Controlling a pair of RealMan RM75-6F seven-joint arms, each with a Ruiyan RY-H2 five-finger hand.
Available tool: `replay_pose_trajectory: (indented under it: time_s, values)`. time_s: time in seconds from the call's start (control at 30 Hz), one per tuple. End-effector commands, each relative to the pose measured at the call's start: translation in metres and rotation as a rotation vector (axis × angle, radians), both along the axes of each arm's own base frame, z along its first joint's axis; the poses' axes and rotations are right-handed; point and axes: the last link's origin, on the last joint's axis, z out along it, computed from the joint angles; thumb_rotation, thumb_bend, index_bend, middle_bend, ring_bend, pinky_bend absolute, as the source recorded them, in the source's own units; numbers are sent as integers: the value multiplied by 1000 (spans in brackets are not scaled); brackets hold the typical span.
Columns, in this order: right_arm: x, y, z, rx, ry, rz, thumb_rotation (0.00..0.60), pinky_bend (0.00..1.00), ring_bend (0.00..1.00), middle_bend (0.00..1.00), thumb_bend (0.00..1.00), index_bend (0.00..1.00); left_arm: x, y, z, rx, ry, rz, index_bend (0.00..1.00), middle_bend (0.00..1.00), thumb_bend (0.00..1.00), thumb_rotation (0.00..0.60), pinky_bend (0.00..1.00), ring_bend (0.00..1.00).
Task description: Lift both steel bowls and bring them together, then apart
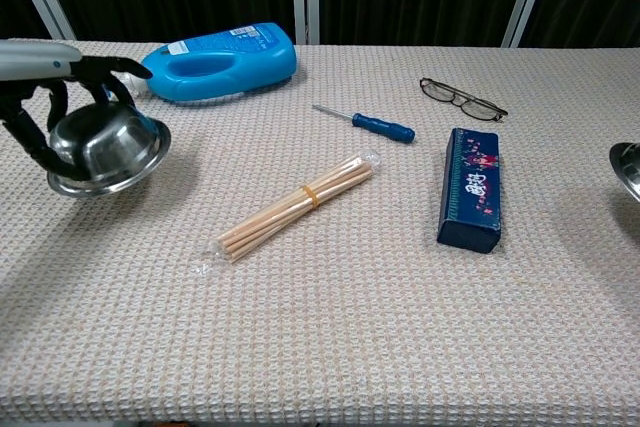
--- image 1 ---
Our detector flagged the stainless steel bowl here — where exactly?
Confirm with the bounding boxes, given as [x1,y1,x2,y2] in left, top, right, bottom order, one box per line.
[608,141,640,204]
[46,101,173,198]

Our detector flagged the dark framed eyeglasses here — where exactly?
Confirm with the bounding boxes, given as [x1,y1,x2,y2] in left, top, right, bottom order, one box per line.
[419,76,510,123]

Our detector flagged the blue detergent pump bottle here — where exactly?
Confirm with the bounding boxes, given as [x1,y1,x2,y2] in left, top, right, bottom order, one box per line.
[120,22,298,104]

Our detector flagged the beige waffle tablecloth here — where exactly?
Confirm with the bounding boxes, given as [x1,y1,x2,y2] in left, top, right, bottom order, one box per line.
[0,38,640,424]

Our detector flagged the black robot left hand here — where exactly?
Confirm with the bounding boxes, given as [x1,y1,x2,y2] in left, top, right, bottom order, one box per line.
[0,55,154,183]

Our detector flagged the blue handled screwdriver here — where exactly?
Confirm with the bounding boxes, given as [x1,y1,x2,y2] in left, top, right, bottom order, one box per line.
[312,104,417,145]

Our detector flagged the wooden chopsticks plastic pack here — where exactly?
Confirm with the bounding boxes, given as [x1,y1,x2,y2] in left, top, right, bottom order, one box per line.
[192,149,384,278]

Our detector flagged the dark blue printed box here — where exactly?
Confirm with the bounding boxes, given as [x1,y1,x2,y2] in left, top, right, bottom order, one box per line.
[436,127,503,255]

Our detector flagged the yellow rubber band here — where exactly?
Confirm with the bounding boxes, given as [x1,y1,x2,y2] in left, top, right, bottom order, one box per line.
[299,184,322,210]

